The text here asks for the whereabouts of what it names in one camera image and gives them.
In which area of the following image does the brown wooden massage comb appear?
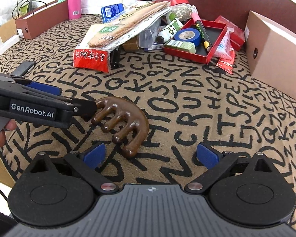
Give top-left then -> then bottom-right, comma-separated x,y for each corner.
90,97 -> 150,159

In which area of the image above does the packaged brown insole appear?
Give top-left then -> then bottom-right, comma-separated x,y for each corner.
88,1 -> 170,51

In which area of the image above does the pink capped black marker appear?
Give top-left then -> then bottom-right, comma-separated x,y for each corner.
191,12 -> 212,52

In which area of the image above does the red snack package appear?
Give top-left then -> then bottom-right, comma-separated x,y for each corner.
72,23 -> 124,73

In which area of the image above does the open brown box at left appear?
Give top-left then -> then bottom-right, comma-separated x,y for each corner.
15,0 -> 69,40

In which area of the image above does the pink thermos bottle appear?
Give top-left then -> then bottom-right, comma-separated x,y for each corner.
68,0 -> 81,20

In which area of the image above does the blue plastic case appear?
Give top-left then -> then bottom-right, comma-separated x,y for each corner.
101,3 -> 124,23

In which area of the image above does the red plastic packet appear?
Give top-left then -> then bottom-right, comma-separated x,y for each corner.
214,16 -> 245,75

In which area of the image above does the clear plastic bag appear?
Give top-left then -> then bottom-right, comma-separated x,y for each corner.
139,18 -> 166,49

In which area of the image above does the small green box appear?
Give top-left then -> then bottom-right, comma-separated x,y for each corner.
164,40 -> 196,54

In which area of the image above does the large brown cardboard box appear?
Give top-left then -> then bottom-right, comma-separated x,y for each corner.
244,11 -> 296,100

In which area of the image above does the blue tape roll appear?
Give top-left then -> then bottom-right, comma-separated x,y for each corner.
174,28 -> 201,47

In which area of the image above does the red shallow tray box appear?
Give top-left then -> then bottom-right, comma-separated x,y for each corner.
164,19 -> 228,64

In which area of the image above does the white green tube bottle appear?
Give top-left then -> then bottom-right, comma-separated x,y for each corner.
155,18 -> 183,44

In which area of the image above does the red lidded jar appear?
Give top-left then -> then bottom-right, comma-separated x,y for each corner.
169,0 -> 198,22

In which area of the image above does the dark brown headboard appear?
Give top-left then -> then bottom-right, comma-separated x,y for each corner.
188,0 -> 296,34

